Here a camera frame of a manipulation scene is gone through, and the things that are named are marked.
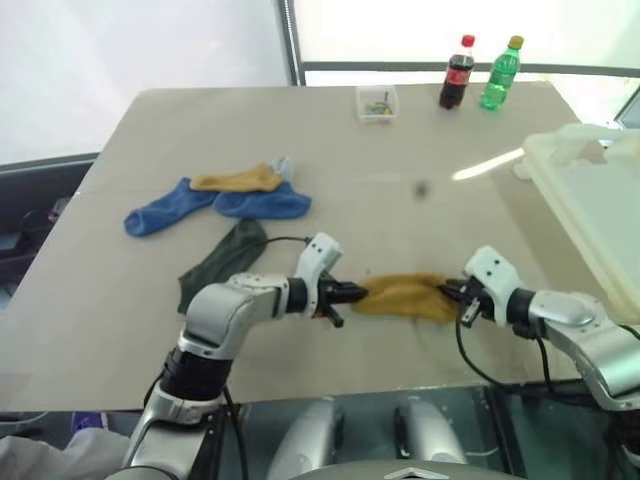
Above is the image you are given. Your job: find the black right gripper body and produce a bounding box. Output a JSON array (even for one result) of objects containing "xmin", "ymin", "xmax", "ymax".
[{"xmin": 457, "ymin": 278, "xmax": 490, "ymax": 329}]

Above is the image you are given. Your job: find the grey window rail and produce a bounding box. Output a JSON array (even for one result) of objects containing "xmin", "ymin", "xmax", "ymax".
[{"xmin": 301, "ymin": 60, "xmax": 640, "ymax": 77}]

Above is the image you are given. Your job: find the grey robot torso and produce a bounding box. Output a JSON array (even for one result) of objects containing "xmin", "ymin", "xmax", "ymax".
[{"xmin": 294, "ymin": 463, "xmax": 506, "ymax": 480}]

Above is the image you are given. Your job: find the green bottle with yellow cap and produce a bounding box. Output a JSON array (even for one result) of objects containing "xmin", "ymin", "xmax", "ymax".
[{"xmin": 480, "ymin": 35, "xmax": 525, "ymax": 112}]

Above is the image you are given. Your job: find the silver right robot thigh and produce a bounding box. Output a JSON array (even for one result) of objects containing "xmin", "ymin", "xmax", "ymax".
[{"xmin": 393, "ymin": 397, "xmax": 470, "ymax": 480}]

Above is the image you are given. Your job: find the light blue sock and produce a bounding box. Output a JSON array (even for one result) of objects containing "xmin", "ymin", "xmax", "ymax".
[{"xmin": 267, "ymin": 155, "xmax": 295, "ymax": 182}]

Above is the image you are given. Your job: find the mustard yellow sock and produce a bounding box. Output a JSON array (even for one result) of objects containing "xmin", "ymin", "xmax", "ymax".
[
  {"xmin": 351, "ymin": 271, "xmax": 460, "ymax": 325},
  {"xmin": 190, "ymin": 163, "xmax": 284, "ymax": 194}
]

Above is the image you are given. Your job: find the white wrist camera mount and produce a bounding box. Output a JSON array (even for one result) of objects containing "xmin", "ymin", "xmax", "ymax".
[
  {"xmin": 293, "ymin": 232, "xmax": 344, "ymax": 292},
  {"xmin": 462, "ymin": 244, "xmax": 522, "ymax": 326}
]

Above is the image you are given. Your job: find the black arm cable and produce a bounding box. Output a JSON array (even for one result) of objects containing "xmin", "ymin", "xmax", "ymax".
[
  {"xmin": 252, "ymin": 235, "xmax": 310, "ymax": 251},
  {"xmin": 455, "ymin": 308, "xmax": 559, "ymax": 397}
]

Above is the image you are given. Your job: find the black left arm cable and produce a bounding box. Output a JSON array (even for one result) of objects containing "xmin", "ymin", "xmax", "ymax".
[{"xmin": 252, "ymin": 235, "xmax": 310, "ymax": 251}]

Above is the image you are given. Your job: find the silver robot thigh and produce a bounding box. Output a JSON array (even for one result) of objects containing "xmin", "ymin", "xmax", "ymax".
[
  {"xmin": 393, "ymin": 397, "xmax": 470, "ymax": 480},
  {"xmin": 266, "ymin": 397, "xmax": 347, "ymax": 480}
]

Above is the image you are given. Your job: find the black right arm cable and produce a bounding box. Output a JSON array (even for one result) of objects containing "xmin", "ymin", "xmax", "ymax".
[{"xmin": 455, "ymin": 308, "xmax": 559, "ymax": 397}]

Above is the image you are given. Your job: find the white plastic basket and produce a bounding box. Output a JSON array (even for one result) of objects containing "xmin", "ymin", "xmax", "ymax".
[{"xmin": 513, "ymin": 123, "xmax": 640, "ymax": 322}]

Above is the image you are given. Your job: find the dark green sock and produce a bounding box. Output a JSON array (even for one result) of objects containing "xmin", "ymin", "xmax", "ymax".
[{"xmin": 176, "ymin": 217, "xmax": 269, "ymax": 315}]

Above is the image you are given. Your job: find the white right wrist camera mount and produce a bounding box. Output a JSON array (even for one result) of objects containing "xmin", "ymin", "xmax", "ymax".
[{"xmin": 462, "ymin": 244, "xmax": 522, "ymax": 326}]

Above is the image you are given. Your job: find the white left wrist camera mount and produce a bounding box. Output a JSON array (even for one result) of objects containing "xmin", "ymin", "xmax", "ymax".
[{"xmin": 293, "ymin": 232, "xmax": 344, "ymax": 292}]

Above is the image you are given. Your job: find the cola bottle with red cap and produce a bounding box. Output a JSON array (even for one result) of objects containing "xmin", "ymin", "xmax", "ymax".
[{"xmin": 438, "ymin": 34, "xmax": 477, "ymax": 111}]

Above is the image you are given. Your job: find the metal pole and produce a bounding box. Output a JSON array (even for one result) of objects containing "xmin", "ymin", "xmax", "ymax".
[{"xmin": 278, "ymin": 0, "xmax": 307, "ymax": 87}]

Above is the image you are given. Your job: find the black equipment beside table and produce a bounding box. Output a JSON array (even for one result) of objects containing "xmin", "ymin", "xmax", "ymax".
[{"xmin": 0, "ymin": 152, "xmax": 100, "ymax": 314}]

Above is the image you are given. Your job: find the clear plastic box with clips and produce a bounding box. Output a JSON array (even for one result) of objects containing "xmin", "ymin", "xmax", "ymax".
[{"xmin": 355, "ymin": 84, "xmax": 402, "ymax": 124}]

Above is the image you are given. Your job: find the silver left robot thigh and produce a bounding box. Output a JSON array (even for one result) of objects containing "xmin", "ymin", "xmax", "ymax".
[{"xmin": 266, "ymin": 397, "xmax": 347, "ymax": 480}]

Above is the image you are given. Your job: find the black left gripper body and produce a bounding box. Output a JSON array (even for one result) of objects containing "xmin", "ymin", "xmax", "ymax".
[{"xmin": 314, "ymin": 272, "xmax": 347, "ymax": 329}]

